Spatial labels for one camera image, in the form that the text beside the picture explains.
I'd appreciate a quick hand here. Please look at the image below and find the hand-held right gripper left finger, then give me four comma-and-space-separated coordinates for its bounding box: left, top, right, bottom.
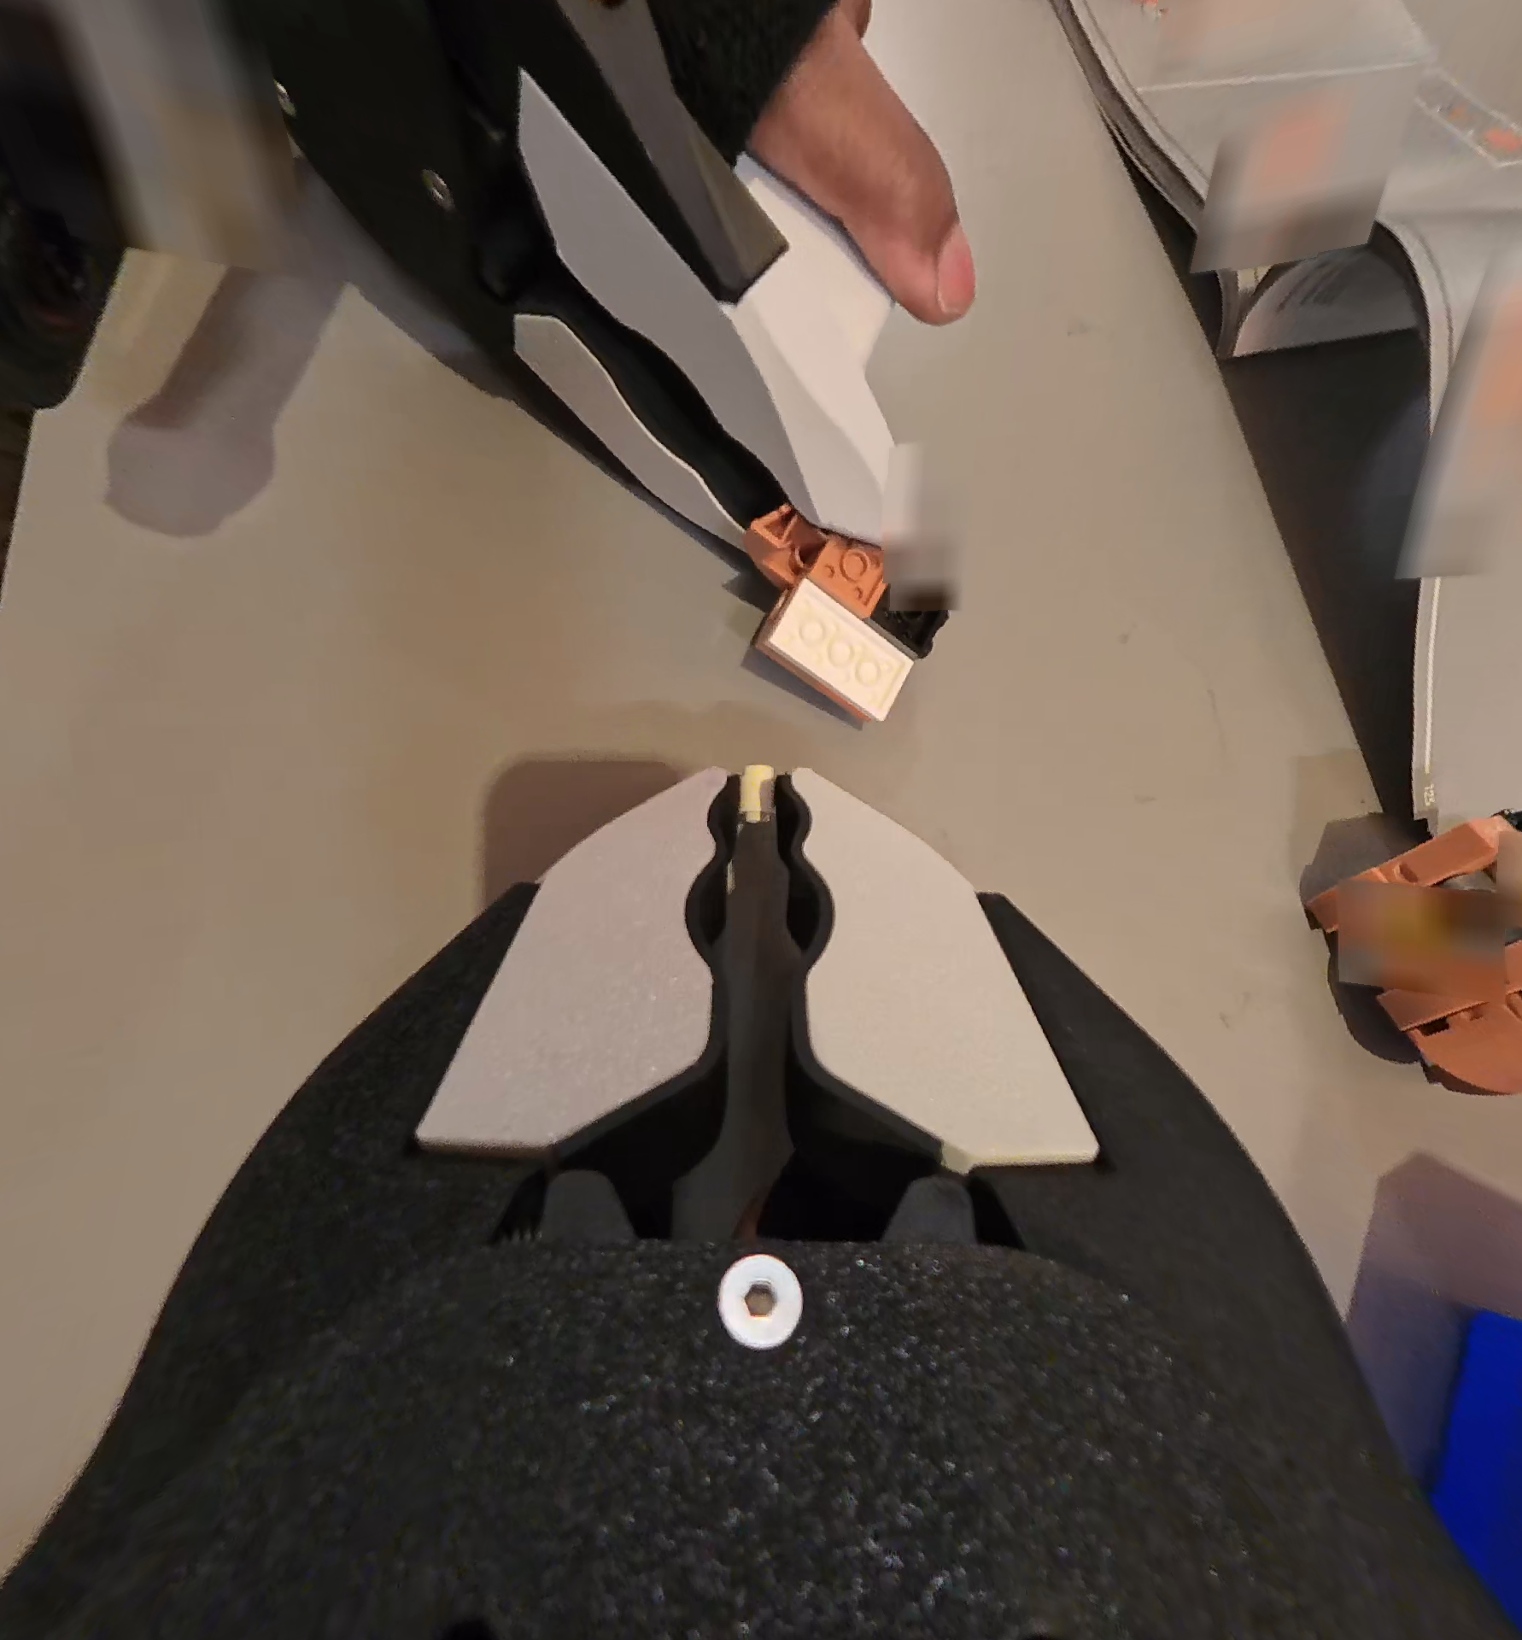
415, 765, 729, 1156

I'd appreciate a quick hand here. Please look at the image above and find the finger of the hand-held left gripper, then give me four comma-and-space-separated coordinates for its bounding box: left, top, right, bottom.
511, 314, 764, 543
514, 68, 922, 541

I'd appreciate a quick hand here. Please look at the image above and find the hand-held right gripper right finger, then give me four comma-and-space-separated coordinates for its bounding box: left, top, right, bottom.
786, 765, 1102, 1173

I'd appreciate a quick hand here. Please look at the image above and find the small orange brown brick assembly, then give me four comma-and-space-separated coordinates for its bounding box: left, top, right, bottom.
745, 504, 953, 724

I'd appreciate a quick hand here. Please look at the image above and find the blue plastic bin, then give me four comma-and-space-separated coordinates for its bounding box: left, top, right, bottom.
1426, 1287, 1522, 1640

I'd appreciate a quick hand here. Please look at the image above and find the grey instruction booklet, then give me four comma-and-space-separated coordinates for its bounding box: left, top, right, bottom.
1055, 0, 1522, 822

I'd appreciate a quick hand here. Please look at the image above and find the grey desk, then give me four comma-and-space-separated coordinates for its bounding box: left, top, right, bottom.
0, 0, 1522, 1640

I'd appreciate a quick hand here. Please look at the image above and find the person's left hand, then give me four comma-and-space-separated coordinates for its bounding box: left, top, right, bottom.
747, 0, 977, 324

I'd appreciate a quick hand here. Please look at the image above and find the colourful brick model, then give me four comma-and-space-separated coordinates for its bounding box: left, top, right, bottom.
1303, 806, 1522, 1097

